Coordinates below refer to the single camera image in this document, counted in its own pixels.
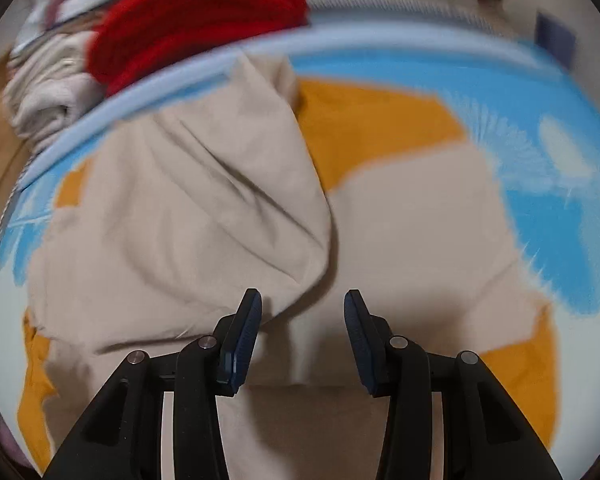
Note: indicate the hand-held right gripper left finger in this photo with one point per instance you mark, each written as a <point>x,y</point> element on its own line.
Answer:
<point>240,345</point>

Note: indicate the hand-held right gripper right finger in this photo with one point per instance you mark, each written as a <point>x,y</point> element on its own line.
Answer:
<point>365,350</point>

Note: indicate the beige and mustard hooded jacket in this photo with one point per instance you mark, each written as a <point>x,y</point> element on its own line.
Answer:
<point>180,220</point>

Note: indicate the bed with blue printed sheet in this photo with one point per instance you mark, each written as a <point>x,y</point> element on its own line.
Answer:
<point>555,220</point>

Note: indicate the folded white quilt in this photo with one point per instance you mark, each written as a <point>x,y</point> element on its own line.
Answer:
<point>45,100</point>

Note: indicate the folded red blanket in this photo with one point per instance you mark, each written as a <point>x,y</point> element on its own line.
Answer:
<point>195,15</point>

